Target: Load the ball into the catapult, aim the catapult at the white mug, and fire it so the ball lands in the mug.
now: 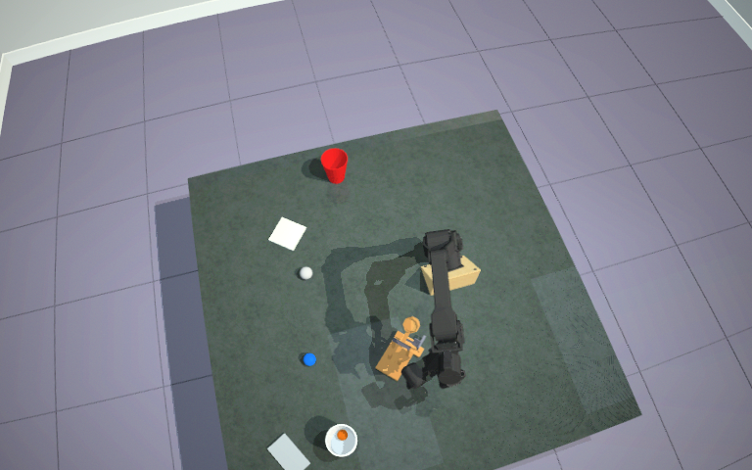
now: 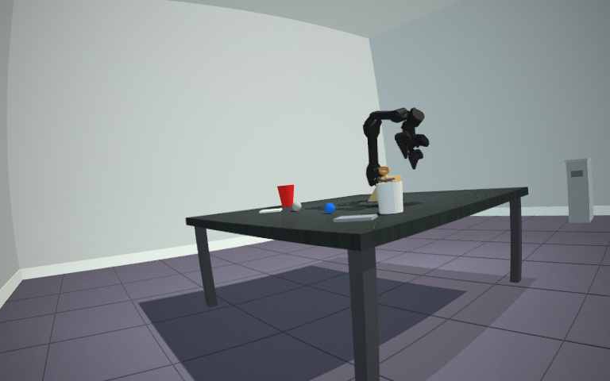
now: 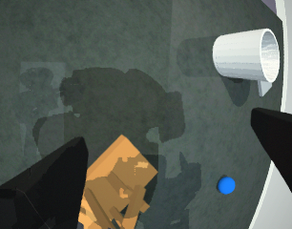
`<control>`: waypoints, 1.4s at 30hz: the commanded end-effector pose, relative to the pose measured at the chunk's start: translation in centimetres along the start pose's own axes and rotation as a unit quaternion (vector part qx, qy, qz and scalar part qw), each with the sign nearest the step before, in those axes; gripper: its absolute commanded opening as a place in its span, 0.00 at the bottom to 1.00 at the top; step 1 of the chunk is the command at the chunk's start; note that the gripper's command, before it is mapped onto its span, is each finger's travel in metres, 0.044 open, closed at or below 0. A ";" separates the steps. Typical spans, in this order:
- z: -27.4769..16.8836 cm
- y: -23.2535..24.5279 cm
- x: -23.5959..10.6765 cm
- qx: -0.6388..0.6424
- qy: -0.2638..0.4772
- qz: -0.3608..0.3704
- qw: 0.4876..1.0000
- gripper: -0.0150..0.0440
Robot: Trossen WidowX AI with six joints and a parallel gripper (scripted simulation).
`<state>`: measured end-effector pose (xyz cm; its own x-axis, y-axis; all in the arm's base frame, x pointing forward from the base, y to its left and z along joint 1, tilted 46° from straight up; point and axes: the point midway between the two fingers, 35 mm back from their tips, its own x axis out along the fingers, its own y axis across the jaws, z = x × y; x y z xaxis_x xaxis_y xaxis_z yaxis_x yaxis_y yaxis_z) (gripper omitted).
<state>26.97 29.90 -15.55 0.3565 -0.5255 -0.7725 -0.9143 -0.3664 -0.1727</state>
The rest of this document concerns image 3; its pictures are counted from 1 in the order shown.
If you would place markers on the white mug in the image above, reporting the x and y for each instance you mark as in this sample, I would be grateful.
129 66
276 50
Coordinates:
248 55

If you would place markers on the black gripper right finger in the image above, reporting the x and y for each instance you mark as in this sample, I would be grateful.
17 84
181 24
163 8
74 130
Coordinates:
274 131

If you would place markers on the blue ball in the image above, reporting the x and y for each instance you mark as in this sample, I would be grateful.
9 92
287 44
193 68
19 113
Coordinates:
226 185

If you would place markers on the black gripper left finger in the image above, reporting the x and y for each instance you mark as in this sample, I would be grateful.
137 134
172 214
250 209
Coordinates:
48 195

